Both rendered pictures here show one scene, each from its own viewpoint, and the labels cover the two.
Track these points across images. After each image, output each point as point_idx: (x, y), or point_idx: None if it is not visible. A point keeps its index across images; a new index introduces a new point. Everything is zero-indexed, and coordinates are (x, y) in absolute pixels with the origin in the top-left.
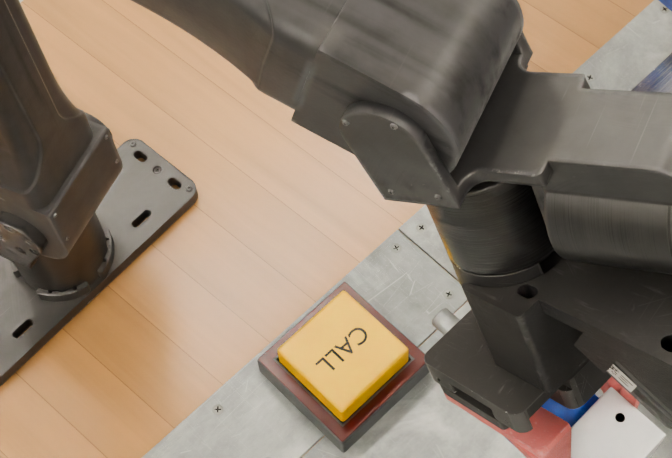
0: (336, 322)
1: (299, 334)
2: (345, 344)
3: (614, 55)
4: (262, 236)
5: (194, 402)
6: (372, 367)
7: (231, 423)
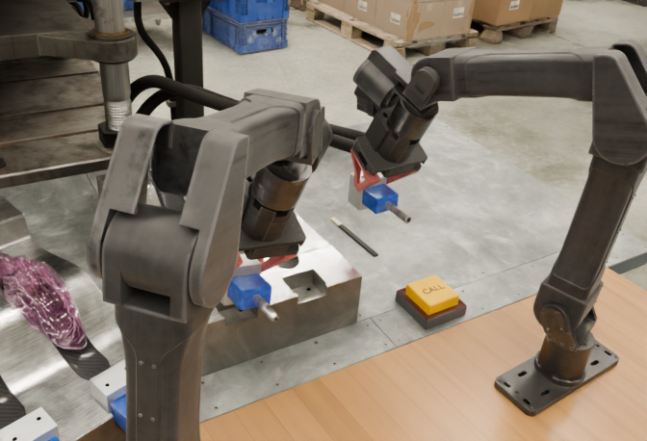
0: (434, 297)
1: (450, 297)
2: (431, 290)
3: (258, 392)
4: (461, 360)
5: (492, 314)
6: (422, 282)
7: (477, 303)
